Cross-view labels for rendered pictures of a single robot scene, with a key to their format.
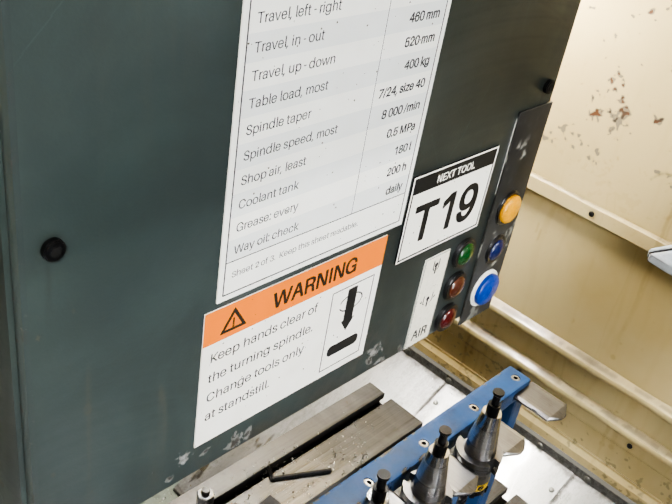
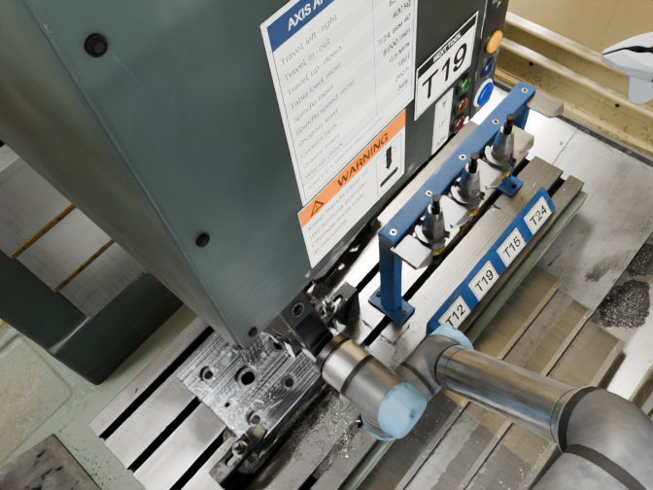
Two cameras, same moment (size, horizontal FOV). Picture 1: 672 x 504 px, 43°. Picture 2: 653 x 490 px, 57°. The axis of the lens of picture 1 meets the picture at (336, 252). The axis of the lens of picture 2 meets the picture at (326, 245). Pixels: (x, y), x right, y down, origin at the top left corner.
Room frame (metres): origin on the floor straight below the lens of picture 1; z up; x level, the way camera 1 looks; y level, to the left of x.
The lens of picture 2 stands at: (0.08, -0.02, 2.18)
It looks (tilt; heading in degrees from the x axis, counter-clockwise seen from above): 60 degrees down; 12
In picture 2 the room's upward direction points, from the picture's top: 11 degrees counter-clockwise
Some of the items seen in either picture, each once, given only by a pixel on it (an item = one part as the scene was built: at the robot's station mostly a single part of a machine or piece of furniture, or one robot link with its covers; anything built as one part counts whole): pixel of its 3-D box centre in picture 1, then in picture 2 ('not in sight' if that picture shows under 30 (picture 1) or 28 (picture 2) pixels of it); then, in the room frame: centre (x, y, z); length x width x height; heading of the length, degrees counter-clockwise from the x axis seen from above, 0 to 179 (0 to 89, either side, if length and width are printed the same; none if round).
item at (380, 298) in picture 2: not in sight; (391, 276); (0.65, -0.02, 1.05); 0.10 x 0.05 x 0.30; 51
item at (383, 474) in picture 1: (381, 484); (435, 202); (0.66, -0.09, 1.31); 0.02 x 0.02 x 0.03
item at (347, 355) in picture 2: not in sight; (346, 363); (0.38, 0.05, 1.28); 0.08 x 0.05 x 0.08; 141
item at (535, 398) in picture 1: (543, 403); (546, 105); (0.96, -0.34, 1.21); 0.07 x 0.05 x 0.01; 51
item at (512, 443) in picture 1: (500, 437); (516, 138); (0.87, -0.27, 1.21); 0.07 x 0.05 x 0.01; 51
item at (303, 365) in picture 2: not in sight; (265, 362); (0.49, 0.25, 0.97); 0.29 x 0.23 x 0.05; 141
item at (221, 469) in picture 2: not in sight; (241, 455); (0.30, 0.28, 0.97); 0.13 x 0.03 x 0.15; 141
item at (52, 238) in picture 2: not in sight; (118, 194); (0.79, 0.56, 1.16); 0.48 x 0.05 x 0.51; 141
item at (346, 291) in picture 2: not in sight; (333, 312); (0.60, 0.11, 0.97); 0.13 x 0.03 x 0.15; 141
